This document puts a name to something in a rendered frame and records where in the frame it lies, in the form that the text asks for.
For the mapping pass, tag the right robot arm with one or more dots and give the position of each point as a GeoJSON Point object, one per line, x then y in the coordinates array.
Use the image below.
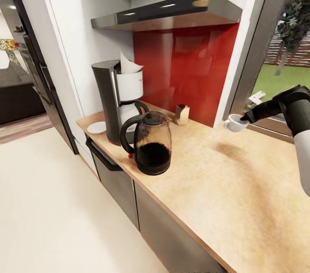
{"type": "Point", "coordinates": [294, 103]}

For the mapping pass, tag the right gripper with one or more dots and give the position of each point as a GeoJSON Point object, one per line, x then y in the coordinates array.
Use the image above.
{"type": "Point", "coordinates": [257, 113]}

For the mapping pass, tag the saucer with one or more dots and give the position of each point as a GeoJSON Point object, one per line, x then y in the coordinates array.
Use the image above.
{"type": "Point", "coordinates": [97, 127]}

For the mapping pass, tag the coffee cup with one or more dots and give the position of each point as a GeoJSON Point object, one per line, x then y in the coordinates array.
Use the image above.
{"type": "Point", "coordinates": [234, 123]}

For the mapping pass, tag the electric kettle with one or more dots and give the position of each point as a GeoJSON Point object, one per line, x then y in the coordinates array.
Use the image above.
{"type": "Point", "coordinates": [152, 145]}

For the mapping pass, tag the countertop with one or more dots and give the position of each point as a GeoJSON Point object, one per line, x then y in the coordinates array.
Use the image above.
{"type": "Point", "coordinates": [238, 194]}

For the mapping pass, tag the paper coffee filter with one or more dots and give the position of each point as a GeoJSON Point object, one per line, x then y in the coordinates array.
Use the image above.
{"type": "Point", "coordinates": [127, 67]}

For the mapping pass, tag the coffee maker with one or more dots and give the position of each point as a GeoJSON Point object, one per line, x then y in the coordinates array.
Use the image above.
{"type": "Point", "coordinates": [120, 94]}

